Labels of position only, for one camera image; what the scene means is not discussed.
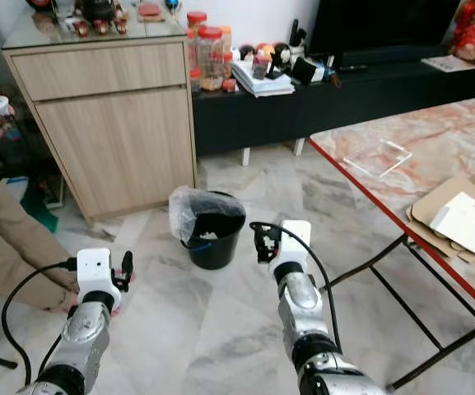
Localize clear plastic bag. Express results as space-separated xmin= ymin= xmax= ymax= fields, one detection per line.
xmin=169 ymin=185 xmax=246 ymax=244

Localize black plastic bucket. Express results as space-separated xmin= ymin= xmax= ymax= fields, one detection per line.
xmin=184 ymin=192 xmax=246 ymax=271

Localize light wooden cabinet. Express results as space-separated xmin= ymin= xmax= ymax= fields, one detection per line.
xmin=2 ymin=21 xmax=198 ymax=221

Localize clear plastic container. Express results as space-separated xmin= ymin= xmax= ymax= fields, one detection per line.
xmin=342 ymin=138 xmax=413 ymax=178

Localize white paper stack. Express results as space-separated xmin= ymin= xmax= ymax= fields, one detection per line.
xmin=231 ymin=59 xmax=296 ymax=98

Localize flat brown cardboard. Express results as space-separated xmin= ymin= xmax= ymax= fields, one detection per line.
xmin=406 ymin=173 xmax=475 ymax=264

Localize black TV cabinet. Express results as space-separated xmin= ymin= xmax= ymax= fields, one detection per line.
xmin=192 ymin=51 xmax=475 ymax=157

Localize black white device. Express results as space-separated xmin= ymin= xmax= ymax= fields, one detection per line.
xmin=291 ymin=56 xmax=328 ymax=85

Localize large red lid jar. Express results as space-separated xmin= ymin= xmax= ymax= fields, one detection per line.
xmin=196 ymin=26 xmax=227 ymax=91

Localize orange lid jar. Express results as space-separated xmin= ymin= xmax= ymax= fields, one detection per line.
xmin=221 ymin=25 xmax=235 ymax=80

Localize marble top folding table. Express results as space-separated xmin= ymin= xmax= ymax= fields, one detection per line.
xmin=309 ymin=96 xmax=475 ymax=392

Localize small red lid jar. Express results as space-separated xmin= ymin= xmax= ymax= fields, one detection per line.
xmin=185 ymin=11 xmax=208 ymax=38

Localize black television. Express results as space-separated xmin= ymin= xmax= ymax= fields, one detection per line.
xmin=307 ymin=0 xmax=464 ymax=65

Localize pink white booklet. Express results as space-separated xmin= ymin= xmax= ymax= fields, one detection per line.
xmin=421 ymin=54 xmax=475 ymax=73

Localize small red tray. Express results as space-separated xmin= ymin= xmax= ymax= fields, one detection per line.
xmin=137 ymin=2 xmax=164 ymax=19

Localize dark teapot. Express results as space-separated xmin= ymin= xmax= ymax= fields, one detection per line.
xmin=81 ymin=0 xmax=119 ymax=26

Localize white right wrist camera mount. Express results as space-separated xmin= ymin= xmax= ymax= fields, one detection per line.
xmin=274 ymin=219 xmax=312 ymax=272

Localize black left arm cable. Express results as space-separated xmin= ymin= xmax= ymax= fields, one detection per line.
xmin=1 ymin=259 xmax=81 ymax=388

